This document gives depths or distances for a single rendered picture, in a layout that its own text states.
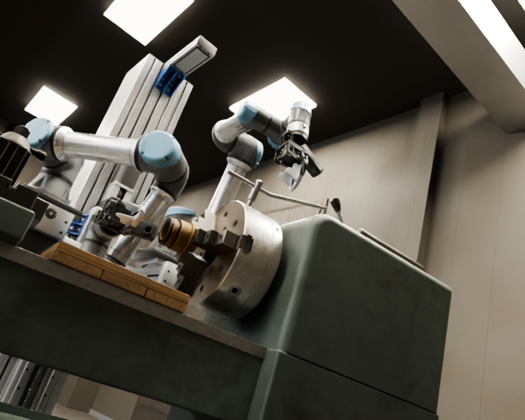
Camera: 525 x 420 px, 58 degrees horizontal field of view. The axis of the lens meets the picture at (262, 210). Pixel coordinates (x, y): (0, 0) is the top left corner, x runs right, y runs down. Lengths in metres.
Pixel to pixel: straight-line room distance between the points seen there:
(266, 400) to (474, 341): 3.50
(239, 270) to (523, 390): 3.33
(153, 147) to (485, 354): 3.53
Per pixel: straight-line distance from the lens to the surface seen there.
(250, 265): 1.21
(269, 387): 1.16
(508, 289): 4.56
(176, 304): 1.08
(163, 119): 2.24
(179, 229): 1.26
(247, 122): 1.68
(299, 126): 1.61
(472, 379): 4.46
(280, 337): 1.19
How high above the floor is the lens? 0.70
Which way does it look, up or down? 23 degrees up
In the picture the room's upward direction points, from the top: 18 degrees clockwise
